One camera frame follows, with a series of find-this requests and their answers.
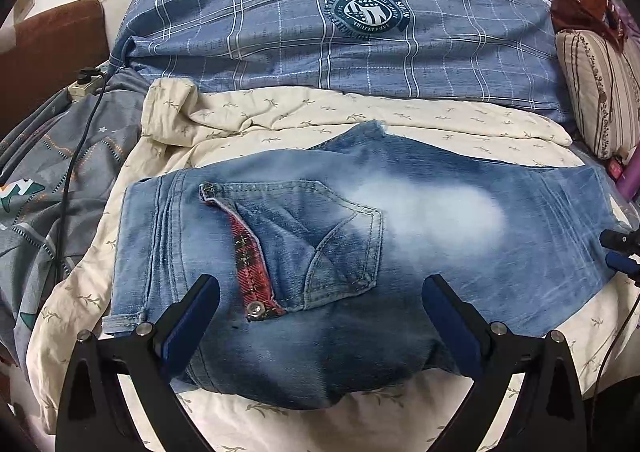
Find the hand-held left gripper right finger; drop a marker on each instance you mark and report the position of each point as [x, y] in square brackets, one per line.
[445, 327]

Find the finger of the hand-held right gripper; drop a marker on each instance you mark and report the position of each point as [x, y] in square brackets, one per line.
[622, 263]
[620, 240]

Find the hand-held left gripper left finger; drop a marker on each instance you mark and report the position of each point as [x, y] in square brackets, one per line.
[192, 322]

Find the blue denim pants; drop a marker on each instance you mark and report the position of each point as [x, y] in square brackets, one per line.
[400, 242]

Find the purple bottle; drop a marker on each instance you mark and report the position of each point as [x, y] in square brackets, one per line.
[632, 182]

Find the small red jar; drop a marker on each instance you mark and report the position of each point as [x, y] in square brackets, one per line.
[616, 166]

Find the striped floral pillow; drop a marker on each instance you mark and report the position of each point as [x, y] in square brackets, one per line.
[595, 91]

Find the cream leaf-print blanket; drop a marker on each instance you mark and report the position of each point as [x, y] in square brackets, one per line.
[250, 116]

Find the grey patterned bedsheet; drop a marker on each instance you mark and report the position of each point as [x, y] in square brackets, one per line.
[50, 156]

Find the purple cloth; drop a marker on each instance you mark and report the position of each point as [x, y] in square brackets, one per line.
[627, 16]

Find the brown headscarf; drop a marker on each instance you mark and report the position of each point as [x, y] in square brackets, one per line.
[580, 1]

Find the beige power strip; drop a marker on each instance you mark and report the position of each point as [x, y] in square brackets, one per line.
[80, 89]

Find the blue plaid quilt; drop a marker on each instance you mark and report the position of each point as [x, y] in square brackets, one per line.
[250, 31]

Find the brown headboard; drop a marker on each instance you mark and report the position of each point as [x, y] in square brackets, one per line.
[50, 46]

